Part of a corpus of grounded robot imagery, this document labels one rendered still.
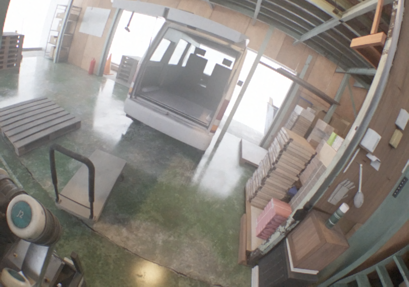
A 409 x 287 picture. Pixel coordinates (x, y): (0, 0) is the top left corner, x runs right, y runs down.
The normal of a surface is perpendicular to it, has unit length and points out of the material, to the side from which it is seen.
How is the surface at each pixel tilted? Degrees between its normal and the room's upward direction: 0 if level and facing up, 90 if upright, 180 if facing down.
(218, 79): 93
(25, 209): 20
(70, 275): 0
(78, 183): 0
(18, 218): 26
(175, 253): 0
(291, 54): 90
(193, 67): 93
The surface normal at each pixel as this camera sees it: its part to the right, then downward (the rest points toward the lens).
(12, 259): 0.38, -0.85
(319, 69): -0.18, 0.32
